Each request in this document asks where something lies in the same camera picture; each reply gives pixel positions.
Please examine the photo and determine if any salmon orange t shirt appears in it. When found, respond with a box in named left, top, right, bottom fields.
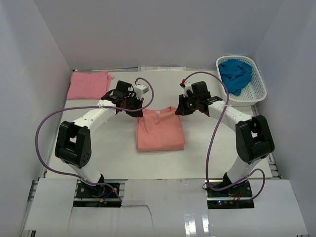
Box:
left=136, top=106, right=186, bottom=152

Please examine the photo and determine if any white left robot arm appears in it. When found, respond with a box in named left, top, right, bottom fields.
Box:
left=55, top=80, right=149, bottom=186

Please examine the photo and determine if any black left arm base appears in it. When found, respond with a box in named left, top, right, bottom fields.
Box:
left=73, top=182, right=121, bottom=208

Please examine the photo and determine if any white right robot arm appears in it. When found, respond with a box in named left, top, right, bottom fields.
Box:
left=175, top=81, right=275, bottom=192

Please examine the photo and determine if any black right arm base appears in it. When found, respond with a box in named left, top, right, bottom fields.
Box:
left=204, top=181, right=255, bottom=210

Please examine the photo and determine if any folded pink t shirt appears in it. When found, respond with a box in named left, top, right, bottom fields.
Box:
left=67, top=71, right=112, bottom=100

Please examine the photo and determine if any blue t shirt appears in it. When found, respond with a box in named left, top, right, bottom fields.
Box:
left=218, top=59, right=252, bottom=96

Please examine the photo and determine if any white plastic basket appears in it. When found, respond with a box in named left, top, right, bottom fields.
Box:
left=216, top=55, right=267, bottom=107

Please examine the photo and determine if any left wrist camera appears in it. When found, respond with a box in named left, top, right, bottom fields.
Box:
left=134, top=84, right=149, bottom=100

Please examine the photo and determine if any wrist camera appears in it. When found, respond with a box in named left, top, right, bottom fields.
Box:
left=180, top=79, right=193, bottom=97
left=134, top=84, right=149, bottom=100

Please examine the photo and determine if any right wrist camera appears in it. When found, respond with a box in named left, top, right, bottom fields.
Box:
left=180, top=79, right=193, bottom=97

